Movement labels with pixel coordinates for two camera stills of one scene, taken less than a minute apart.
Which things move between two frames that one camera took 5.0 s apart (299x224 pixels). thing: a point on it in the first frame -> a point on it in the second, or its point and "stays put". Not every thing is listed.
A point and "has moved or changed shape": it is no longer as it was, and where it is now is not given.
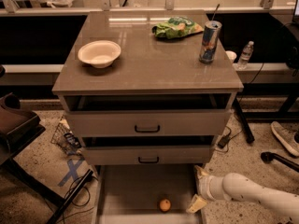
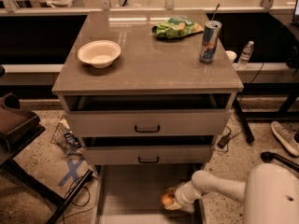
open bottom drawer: x=146 y=194 stays put
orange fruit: x=164 y=204 has moved or changed shape
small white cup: x=232 y=55 stays put
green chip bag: x=176 y=27 stays put
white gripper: x=206 y=186 -> x=180 y=194
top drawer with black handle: x=147 y=115 stays put
